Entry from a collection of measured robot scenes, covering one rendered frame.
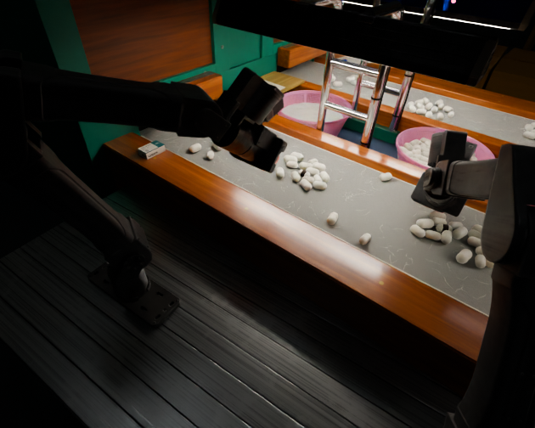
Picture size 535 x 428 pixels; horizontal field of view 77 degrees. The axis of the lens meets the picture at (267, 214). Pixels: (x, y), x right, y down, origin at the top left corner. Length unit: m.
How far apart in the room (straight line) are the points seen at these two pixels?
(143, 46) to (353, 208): 0.70
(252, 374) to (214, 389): 0.07
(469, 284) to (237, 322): 0.44
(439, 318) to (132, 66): 0.93
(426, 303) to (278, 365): 0.27
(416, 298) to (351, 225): 0.22
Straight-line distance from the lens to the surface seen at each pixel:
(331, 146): 1.00
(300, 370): 0.63
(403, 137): 1.15
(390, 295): 0.63
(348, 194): 0.85
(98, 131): 1.03
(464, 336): 0.64
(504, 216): 0.41
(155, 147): 0.94
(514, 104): 1.59
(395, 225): 0.80
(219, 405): 0.61
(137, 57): 1.06
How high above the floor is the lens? 1.24
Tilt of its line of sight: 41 degrees down
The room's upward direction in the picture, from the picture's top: 3 degrees clockwise
